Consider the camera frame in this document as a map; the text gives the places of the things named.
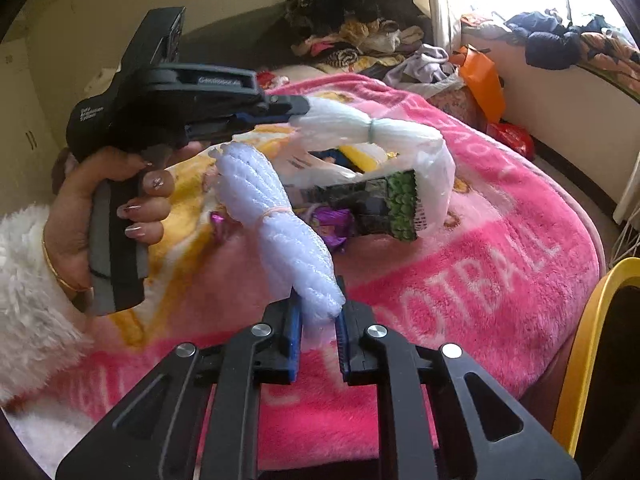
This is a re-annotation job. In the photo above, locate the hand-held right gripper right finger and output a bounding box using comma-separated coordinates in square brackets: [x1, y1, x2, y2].
[335, 276, 582, 480]

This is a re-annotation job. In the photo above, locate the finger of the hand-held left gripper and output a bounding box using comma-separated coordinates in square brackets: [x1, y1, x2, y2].
[256, 93, 312, 122]
[186, 110, 293, 143]

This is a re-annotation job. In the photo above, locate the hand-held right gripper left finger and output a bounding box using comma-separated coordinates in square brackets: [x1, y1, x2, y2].
[55, 291, 304, 480]

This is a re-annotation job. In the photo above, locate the white plastic bag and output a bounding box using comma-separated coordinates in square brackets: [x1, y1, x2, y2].
[206, 96, 457, 335]

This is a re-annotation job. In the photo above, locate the person's left forearm white sleeve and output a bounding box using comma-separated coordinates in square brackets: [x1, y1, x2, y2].
[0, 202, 101, 466]

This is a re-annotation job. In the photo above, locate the person's left hand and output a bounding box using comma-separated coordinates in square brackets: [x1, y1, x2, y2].
[42, 141, 202, 297]

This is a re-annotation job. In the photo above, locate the red cloth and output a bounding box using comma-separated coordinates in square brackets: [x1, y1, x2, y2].
[258, 71, 290, 92]

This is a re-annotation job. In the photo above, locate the dark grey headboard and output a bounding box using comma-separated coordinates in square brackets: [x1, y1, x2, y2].
[179, 0, 312, 70]

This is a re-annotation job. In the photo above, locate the yellow blue packet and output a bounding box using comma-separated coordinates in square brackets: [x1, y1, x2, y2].
[329, 144, 397, 177]

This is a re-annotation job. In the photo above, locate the black fluffy garment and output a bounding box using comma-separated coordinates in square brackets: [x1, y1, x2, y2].
[284, 0, 427, 37]

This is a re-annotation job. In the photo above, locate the cream wardrobe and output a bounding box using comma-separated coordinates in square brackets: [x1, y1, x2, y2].
[0, 39, 67, 202]

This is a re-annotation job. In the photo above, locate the lilac grey garment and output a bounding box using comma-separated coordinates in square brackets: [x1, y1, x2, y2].
[382, 44, 467, 97]

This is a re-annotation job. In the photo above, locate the green snack packet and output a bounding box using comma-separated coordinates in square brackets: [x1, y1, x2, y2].
[299, 169, 422, 244]

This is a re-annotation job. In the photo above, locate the pink printed blanket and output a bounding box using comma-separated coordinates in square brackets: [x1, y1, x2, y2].
[50, 72, 602, 480]

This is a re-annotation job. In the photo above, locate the pink floral bag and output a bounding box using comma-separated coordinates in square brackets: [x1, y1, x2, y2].
[429, 85, 489, 132]

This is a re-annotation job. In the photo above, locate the orange paper bag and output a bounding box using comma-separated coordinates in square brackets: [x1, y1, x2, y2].
[449, 44, 508, 124]

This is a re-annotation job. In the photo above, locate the gold bangle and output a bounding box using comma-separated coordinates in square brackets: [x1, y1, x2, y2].
[42, 236, 95, 295]

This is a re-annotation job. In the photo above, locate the small orange packet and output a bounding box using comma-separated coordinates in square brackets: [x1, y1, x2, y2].
[459, 12, 495, 32]

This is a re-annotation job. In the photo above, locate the red plastic bag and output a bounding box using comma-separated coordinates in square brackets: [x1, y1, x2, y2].
[487, 120, 537, 162]

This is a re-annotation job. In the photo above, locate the yellow bin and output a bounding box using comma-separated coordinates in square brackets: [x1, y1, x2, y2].
[550, 257, 640, 480]

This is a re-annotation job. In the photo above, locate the dark blue jacket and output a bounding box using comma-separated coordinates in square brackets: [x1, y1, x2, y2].
[504, 9, 612, 72]

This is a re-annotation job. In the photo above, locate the orange patterned quilt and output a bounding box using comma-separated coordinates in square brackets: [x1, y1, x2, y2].
[579, 29, 640, 97]

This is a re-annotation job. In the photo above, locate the white wire basket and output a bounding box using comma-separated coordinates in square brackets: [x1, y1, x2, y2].
[613, 204, 640, 272]

